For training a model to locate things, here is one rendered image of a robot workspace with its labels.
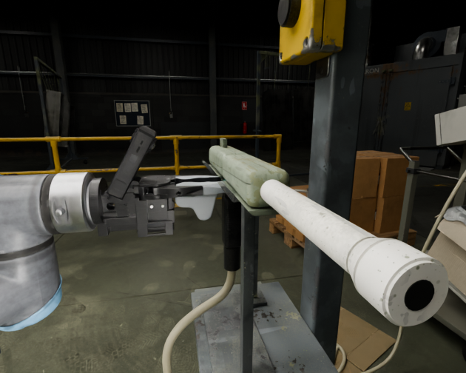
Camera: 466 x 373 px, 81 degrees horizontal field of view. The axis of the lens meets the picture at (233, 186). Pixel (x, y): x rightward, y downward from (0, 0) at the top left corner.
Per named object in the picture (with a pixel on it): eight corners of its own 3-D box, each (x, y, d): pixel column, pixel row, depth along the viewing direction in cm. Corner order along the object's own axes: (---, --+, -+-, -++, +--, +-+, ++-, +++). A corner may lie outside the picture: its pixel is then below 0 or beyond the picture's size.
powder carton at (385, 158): (388, 187, 291) (393, 153, 283) (413, 194, 264) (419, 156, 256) (359, 189, 280) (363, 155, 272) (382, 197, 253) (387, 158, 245)
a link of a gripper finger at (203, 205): (234, 215, 45) (177, 217, 45) (234, 180, 44) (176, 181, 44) (235, 222, 42) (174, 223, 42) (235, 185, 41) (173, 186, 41)
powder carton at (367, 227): (350, 221, 293) (353, 189, 285) (372, 232, 267) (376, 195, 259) (321, 226, 280) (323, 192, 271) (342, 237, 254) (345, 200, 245)
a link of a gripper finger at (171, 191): (204, 192, 44) (149, 192, 44) (203, 180, 44) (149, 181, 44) (203, 200, 40) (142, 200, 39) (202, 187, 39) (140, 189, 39)
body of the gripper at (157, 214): (177, 217, 49) (104, 223, 47) (174, 171, 47) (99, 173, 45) (177, 234, 42) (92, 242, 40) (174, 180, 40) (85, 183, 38)
